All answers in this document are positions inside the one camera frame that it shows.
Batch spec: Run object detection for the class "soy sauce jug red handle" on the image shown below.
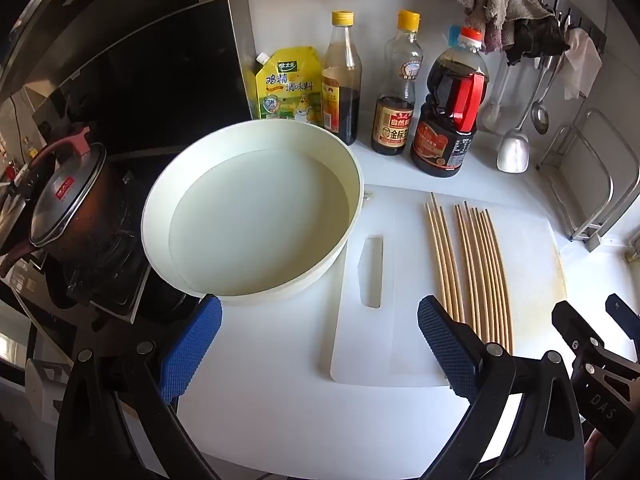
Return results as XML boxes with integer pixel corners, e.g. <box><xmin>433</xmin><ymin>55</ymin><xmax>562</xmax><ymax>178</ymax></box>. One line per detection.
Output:
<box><xmin>411</xmin><ymin>26</ymin><xmax>489</xmax><ymax>177</ymax></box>

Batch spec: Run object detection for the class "white plastic cutting board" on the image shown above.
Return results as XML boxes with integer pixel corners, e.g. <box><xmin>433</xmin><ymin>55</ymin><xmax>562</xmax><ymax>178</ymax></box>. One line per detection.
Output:
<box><xmin>330</xmin><ymin>185</ymin><xmax>568</xmax><ymax>388</ymax></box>

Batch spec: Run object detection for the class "glass pot lid red handle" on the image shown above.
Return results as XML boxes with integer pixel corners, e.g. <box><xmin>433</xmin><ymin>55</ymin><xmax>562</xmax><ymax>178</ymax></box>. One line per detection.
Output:
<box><xmin>29</xmin><ymin>127</ymin><xmax>108</xmax><ymax>250</ymax></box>

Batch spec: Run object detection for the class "clear bottle brown label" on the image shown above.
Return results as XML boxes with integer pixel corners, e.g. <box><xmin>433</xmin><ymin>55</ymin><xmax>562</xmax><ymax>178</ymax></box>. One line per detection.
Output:
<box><xmin>371</xmin><ymin>10</ymin><xmax>423</xmax><ymax>156</ymax></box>

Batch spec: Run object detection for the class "white bottle brush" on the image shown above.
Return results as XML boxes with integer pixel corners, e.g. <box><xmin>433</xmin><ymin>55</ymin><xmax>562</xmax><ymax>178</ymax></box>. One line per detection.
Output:
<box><xmin>482</xmin><ymin>60</ymin><xmax>512</xmax><ymax>131</ymax></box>

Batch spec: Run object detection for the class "metal spatula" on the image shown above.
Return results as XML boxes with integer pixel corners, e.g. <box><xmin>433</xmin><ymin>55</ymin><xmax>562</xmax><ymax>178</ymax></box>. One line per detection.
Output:
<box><xmin>496</xmin><ymin>55</ymin><xmax>556</xmax><ymax>173</ymax></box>

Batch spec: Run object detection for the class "yellow seasoning pouch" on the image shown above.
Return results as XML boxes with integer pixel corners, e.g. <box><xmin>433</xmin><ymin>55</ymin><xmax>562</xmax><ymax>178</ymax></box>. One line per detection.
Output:
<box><xmin>255</xmin><ymin>46</ymin><xmax>323</xmax><ymax>128</ymax></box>

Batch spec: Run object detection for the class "round white plastic basin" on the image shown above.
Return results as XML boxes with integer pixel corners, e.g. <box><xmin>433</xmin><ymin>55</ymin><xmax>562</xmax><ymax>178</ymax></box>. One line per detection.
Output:
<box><xmin>141</xmin><ymin>119</ymin><xmax>364</xmax><ymax>307</ymax></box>

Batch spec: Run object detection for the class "person's right hand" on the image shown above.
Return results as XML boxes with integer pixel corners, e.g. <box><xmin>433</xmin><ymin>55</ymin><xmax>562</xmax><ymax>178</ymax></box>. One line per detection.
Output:
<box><xmin>585</xmin><ymin>427</ymin><xmax>608</xmax><ymax>461</ymax></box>

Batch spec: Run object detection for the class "black range hood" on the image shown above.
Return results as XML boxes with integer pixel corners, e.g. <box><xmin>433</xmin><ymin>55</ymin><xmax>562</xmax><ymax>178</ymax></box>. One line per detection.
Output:
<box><xmin>0</xmin><ymin>0</ymin><xmax>251</xmax><ymax>126</ymax></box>

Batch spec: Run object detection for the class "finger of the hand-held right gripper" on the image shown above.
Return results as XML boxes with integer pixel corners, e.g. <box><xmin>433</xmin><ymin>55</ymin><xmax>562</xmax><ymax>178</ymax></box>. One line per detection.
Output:
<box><xmin>552</xmin><ymin>301</ymin><xmax>603</xmax><ymax>361</ymax></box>
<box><xmin>606</xmin><ymin>294</ymin><xmax>640</xmax><ymax>343</ymax></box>

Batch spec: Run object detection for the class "dark cooking pot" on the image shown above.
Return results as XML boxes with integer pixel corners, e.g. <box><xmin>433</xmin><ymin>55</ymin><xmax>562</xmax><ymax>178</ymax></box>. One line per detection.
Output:
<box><xmin>0</xmin><ymin>160</ymin><xmax>123</xmax><ymax>279</ymax></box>

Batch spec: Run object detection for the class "metal wire rack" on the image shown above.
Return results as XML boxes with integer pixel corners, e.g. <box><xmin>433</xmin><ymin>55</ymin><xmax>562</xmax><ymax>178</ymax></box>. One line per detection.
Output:
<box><xmin>537</xmin><ymin>107</ymin><xmax>640</xmax><ymax>252</ymax></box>

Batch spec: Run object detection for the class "black hook rail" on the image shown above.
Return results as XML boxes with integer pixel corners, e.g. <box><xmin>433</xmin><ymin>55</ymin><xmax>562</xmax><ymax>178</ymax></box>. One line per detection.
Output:
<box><xmin>440</xmin><ymin>0</ymin><xmax>608</xmax><ymax>47</ymax></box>

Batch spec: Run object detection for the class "grey rag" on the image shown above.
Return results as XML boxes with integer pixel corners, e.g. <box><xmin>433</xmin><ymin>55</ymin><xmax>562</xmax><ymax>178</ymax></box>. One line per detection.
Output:
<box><xmin>457</xmin><ymin>0</ymin><xmax>551</xmax><ymax>54</ymax></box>

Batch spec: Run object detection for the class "metal ladle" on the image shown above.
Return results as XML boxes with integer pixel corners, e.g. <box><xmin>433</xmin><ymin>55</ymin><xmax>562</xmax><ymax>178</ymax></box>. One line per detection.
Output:
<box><xmin>531</xmin><ymin>55</ymin><xmax>562</xmax><ymax>135</ymax></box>

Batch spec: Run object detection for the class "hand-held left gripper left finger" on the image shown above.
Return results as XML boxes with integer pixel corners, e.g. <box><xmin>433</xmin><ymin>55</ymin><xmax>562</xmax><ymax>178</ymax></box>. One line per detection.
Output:
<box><xmin>55</xmin><ymin>296</ymin><xmax>223</xmax><ymax>480</ymax></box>

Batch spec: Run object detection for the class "row of wooden chopsticks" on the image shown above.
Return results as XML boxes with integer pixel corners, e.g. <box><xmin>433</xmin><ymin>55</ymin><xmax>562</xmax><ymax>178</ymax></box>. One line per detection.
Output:
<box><xmin>425</xmin><ymin>192</ymin><xmax>514</xmax><ymax>356</ymax></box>

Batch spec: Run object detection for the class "black cloth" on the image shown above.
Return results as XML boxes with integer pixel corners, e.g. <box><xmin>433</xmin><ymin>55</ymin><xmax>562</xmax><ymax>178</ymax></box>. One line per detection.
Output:
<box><xmin>505</xmin><ymin>17</ymin><xmax>571</xmax><ymax>67</ymax></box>

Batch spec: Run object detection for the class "white cloth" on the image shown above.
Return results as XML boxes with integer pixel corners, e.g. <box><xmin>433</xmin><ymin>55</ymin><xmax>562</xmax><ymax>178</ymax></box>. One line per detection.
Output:
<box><xmin>562</xmin><ymin>27</ymin><xmax>603</xmax><ymax>101</ymax></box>

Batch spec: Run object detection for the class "black gas stove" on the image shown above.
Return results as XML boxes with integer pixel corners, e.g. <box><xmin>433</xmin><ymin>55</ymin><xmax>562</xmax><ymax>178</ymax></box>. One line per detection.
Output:
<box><xmin>0</xmin><ymin>170</ymin><xmax>203</xmax><ymax>333</ymax></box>

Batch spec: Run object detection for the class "dark vinegar bottle yellow cap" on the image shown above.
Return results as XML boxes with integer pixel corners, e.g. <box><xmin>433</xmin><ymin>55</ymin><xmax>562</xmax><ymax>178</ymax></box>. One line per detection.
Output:
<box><xmin>321</xmin><ymin>10</ymin><xmax>362</xmax><ymax>146</ymax></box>

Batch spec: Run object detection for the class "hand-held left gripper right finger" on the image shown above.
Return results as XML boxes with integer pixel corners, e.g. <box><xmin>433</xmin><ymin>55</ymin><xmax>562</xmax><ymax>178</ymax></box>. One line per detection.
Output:
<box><xmin>417</xmin><ymin>295</ymin><xmax>586</xmax><ymax>480</ymax></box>

